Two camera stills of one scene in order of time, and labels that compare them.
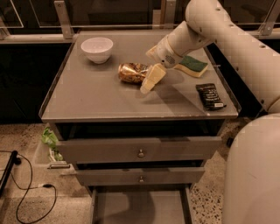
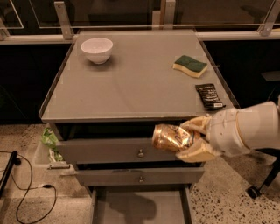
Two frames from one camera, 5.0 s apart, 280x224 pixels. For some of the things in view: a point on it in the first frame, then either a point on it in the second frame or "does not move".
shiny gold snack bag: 132,73 → 171,137
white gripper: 162,54 → 224,131
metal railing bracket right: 267,26 does not move
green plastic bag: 49,137 does not move
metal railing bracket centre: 170,14 does not move
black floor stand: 14,160 does not move
